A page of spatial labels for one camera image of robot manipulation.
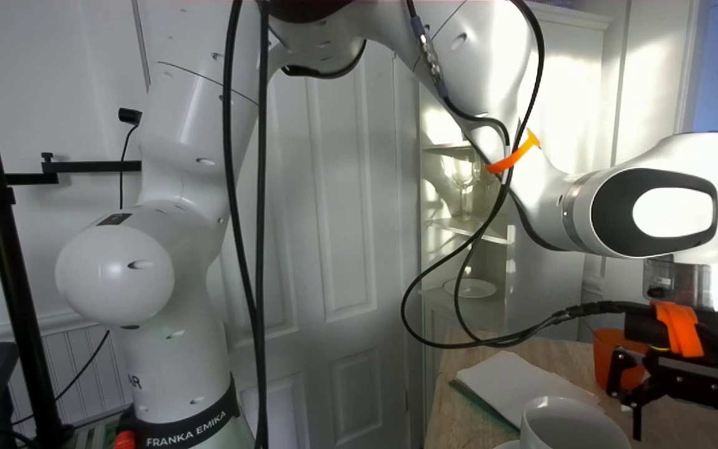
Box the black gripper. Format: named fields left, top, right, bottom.
left=606, top=301, right=718, bottom=443

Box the white bowl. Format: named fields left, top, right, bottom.
left=516, top=393, right=634, bottom=449
left=440, top=277, right=501, bottom=301

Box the white paper stack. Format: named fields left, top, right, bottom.
left=448, top=346, right=611, bottom=433

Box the orange tape tag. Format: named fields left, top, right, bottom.
left=486, top=130, right=543, bottom=178

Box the white panelled door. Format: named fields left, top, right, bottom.
left=216, top=33, right=423, bottom=449

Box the looping black cable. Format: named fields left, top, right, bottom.
left=399, top=0, right=652, bottom=352

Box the thick black cable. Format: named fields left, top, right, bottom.
left=221, top=0, right=273, bottom=449

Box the thin black cable with clip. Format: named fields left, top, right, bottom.
left=9, top=104, right=144, bottom=428

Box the black metal stand frame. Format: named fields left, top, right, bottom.
left=0, top=0, right=144, bottom=449

